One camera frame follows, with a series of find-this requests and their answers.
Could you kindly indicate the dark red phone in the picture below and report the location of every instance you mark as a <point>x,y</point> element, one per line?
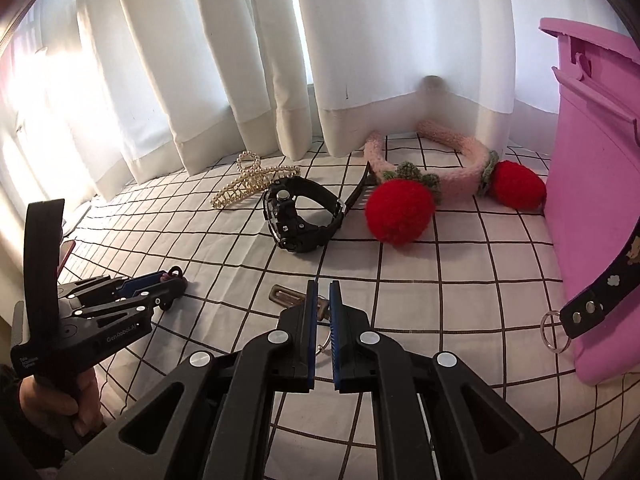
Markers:
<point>66,249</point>

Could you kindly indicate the pink plastic bin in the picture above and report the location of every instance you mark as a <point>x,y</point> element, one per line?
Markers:
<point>593,183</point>

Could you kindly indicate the black patterned ribbon band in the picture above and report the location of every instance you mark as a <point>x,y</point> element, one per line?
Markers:
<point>594,303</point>

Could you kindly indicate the white curtain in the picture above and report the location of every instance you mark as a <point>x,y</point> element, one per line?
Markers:
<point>99,93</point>

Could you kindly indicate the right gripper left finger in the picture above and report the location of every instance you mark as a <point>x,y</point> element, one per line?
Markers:
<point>210,417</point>

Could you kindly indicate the black wrist watch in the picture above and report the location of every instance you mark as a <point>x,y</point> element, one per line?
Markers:
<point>302,215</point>

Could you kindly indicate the pearl hair claw clip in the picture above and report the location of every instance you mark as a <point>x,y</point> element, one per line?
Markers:
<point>253,179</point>

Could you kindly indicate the person left hand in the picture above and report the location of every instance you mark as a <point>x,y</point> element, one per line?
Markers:
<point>42,405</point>

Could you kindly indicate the brown snap hair clip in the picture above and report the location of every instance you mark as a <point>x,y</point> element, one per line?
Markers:
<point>288,298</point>

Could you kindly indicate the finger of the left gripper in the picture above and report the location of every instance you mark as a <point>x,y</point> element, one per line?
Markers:
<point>164,294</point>
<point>133,285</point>

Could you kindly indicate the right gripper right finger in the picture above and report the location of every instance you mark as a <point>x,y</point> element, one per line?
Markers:
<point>434,418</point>

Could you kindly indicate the pink headband red pompoms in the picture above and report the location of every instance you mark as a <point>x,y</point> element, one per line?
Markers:
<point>403,204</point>

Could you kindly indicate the white grid tablecloth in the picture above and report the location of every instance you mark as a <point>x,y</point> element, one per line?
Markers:
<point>476,283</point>

